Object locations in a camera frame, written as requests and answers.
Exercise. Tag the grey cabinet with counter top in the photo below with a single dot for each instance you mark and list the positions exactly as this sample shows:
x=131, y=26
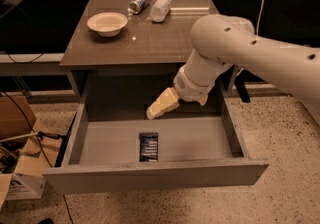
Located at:
x=141, y=44

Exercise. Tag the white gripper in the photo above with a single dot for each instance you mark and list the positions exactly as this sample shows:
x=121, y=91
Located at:
x=189, y=88

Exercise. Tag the open grey top drawer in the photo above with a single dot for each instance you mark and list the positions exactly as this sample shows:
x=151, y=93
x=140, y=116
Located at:
x=114, y=147

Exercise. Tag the clear plastic water bottle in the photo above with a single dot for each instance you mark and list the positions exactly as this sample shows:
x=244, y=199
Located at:
x=160, y=10

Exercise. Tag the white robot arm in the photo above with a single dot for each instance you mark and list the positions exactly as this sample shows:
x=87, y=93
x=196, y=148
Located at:
x=220, y=42

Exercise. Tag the white bowl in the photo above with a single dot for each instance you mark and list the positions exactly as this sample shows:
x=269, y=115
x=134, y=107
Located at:
x=107, y=24

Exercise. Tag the white printed cardboard box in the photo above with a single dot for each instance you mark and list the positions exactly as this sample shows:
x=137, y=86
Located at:
x=26, y=180

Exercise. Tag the blueberry rxbar dark wrapper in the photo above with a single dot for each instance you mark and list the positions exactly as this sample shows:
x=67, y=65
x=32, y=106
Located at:
x=148, y=146

